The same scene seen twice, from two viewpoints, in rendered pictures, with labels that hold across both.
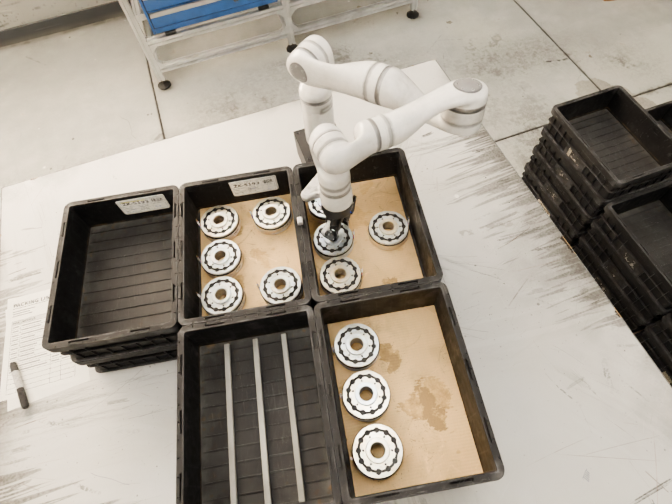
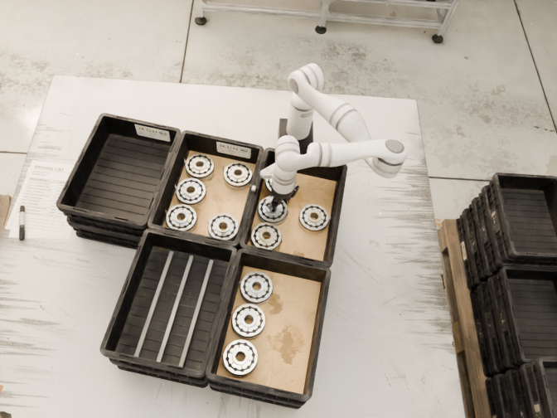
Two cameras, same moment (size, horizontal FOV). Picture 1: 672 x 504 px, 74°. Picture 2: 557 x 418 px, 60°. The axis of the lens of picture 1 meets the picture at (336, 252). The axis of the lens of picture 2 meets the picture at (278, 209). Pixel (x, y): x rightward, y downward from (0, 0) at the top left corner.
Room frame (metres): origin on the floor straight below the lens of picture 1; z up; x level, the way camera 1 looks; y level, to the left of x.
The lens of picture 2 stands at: (-0.22, -0.11, 2.32)
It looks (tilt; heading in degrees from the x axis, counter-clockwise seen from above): 61 degrees down; 7
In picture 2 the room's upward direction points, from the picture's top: 9 degrees clockwise
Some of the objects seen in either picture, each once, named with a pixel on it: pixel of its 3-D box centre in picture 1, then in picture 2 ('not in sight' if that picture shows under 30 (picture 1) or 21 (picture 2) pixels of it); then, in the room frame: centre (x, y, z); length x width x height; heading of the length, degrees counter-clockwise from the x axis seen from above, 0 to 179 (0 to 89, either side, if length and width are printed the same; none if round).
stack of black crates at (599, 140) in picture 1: (591, 171); (510, 235); (1.04, -1.06, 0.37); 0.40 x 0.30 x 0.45; 14
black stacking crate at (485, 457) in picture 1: (398, 388); (270, 324); (0.19, -0.10, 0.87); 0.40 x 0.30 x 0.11; 3
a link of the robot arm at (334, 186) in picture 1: (331, 159); (286, 158); (0.62, -0.01, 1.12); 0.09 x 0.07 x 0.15; 19
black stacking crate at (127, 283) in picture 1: (128, 271); (125, 175); (0.56, 0.53, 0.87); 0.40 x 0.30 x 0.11; 3
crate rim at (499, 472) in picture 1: (399, 383); (272, 319); (0.19, -0.10, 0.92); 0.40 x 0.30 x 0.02; 3
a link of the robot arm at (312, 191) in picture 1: (329, 187); (280, 175); (0.62, 0.00, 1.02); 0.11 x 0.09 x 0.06; 50
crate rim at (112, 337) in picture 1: (118, 261); (122, 167); (0.56, 0.53, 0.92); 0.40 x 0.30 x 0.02; 3
